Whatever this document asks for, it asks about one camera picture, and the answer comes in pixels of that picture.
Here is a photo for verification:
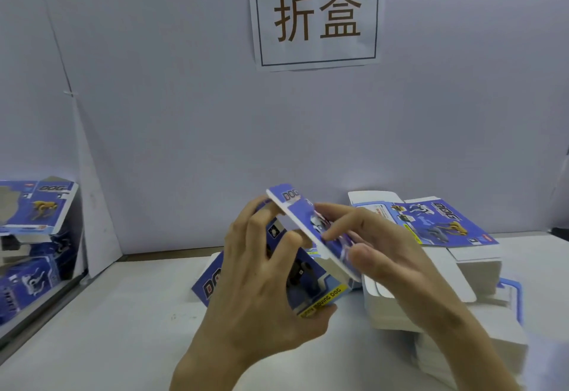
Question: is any person's right hand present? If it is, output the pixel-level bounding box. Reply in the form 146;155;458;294
313;203;474;336

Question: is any person's left hand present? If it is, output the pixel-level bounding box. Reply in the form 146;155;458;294
173;198;340;384

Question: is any stack of boxes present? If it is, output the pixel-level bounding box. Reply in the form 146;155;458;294
347;189;530;389

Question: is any blue dog-print cardboard box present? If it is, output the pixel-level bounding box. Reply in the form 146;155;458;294
191;182;365;319

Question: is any pile of blue boxes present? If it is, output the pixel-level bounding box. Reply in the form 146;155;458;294
0;177;83;327

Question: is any person's right forearm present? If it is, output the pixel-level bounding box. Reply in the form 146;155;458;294
427;306;526;391

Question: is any person's left forearm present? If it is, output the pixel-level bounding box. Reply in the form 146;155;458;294
169;364;250;391

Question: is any white paper wall sign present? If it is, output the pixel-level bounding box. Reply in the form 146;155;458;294
247;0;388;73

